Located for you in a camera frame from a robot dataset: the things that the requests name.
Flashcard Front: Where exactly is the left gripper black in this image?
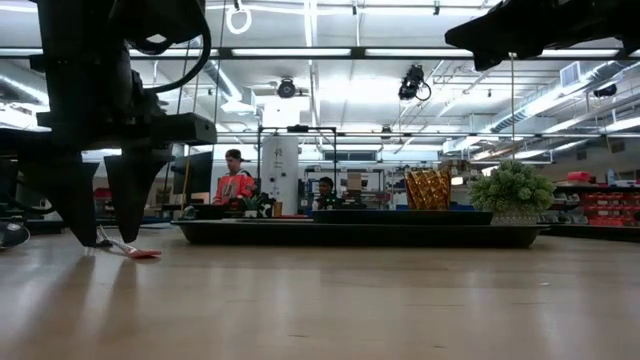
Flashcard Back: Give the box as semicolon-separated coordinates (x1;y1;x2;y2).
17;49;219;249

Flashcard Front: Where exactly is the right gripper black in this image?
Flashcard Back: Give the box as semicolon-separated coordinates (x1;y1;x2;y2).
444;0;640;72

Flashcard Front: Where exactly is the orange-handled metal spoon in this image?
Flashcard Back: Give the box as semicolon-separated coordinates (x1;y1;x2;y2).
96;224;163;260

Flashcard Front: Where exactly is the amber ribbed glass cup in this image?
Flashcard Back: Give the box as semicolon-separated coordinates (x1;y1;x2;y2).
403;168;453;212

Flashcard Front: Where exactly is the black rectangular tray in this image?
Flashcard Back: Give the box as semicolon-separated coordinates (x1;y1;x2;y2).
171;218;551;250

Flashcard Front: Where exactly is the black monitor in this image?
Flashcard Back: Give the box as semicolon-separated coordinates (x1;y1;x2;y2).
171;150;215;197

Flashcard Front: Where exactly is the person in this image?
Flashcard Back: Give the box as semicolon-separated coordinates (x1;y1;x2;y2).
312;175;347;211
212;148;257;207

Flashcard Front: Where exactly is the black overhead beam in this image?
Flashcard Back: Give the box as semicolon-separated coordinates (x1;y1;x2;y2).
127;46;640;61

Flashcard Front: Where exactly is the small potted plant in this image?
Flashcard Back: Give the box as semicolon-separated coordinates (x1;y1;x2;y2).
241;194;262;219

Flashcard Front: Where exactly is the green potted plant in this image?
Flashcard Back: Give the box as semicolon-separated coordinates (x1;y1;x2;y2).
468;158;556;226

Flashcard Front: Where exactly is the white cylindrical tank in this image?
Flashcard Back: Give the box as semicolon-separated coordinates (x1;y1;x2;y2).
260;134;300;216

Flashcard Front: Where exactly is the red storage bins rack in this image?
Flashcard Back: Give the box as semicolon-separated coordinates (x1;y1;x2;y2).
582;192;640;227

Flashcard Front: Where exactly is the round black ceiling fixture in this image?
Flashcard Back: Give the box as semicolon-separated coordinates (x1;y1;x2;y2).
276;77;298;100

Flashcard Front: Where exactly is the silver ventilation duct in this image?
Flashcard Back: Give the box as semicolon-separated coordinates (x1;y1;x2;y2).
489;59;640;134

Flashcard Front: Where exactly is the black ceiling-mounted camera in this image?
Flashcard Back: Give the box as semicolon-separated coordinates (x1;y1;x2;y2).
397;63;432;102

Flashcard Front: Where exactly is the white hanging ring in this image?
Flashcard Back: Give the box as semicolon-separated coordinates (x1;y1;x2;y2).
225;3;253;36

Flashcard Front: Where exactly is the black aluminium table frame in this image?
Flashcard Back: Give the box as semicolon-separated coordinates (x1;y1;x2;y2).
0;217;640;245

